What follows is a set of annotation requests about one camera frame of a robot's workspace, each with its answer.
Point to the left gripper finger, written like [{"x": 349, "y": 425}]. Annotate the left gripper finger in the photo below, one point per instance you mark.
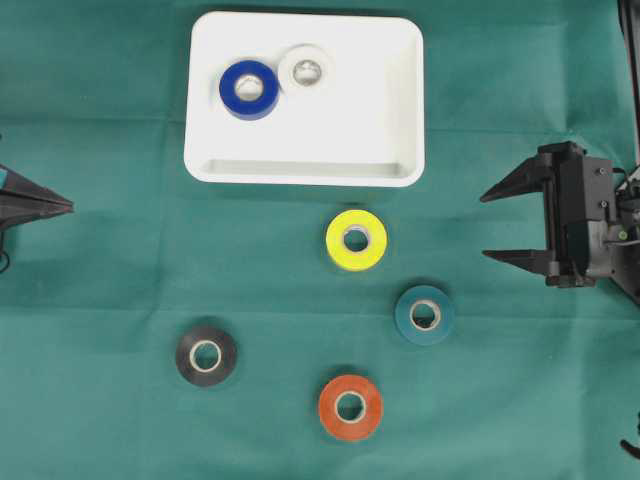
[
  {"x": 14, "y": 184},
  {"x": 26, "y": 214}
]

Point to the teal green tape roll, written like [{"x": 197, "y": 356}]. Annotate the teal green tape roll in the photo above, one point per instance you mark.
[{"x": 424, "y": 315}]

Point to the blue tape roll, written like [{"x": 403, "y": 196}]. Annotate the blue tape roll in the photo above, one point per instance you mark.
[{"x": 249, "y": 109}]

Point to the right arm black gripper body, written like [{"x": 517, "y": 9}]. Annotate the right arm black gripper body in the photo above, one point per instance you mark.
[{"x": 578, "y": 205}]

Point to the yellow tape roll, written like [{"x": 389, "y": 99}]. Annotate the yellow tape roll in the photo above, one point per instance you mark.
[{"x": 361, "y": 221}]

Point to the black tape roll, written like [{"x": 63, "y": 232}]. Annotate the black tape roll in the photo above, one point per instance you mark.
[{"x": 185, "y": 356}]

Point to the orange red tape roll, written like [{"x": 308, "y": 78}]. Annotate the orange red tape roll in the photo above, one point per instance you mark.
[{"x": 366, "y": 423}]

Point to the white tape roll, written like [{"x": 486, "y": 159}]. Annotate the white tape roll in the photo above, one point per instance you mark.
[{"x": 304, "y": 68}]

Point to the white plastic tray case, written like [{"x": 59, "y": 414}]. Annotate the white plastic tray case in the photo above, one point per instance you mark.
[{"x": 366, "y": 128}]

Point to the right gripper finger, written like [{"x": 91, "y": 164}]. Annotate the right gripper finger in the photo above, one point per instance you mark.
[
  {"x": 528, "y": 177},
  {"x": 533, "y": 261}
]

